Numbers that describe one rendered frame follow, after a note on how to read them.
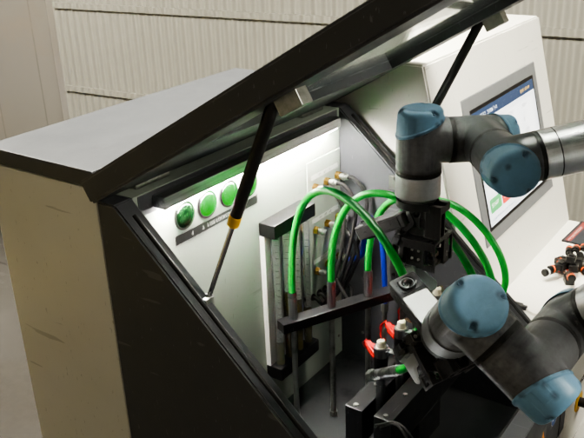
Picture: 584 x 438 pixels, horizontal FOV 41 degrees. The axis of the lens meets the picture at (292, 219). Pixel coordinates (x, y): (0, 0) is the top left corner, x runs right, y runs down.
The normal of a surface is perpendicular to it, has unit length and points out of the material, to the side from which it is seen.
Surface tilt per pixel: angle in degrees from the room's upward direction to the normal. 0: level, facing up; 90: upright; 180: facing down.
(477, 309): 45
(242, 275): 90
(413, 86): 90
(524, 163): 90
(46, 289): 90
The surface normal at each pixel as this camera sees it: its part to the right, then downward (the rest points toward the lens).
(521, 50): 0.79, -0.03
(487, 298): 0.05, -0.37
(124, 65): -0.52, 0.35
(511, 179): 0.05, 0.39
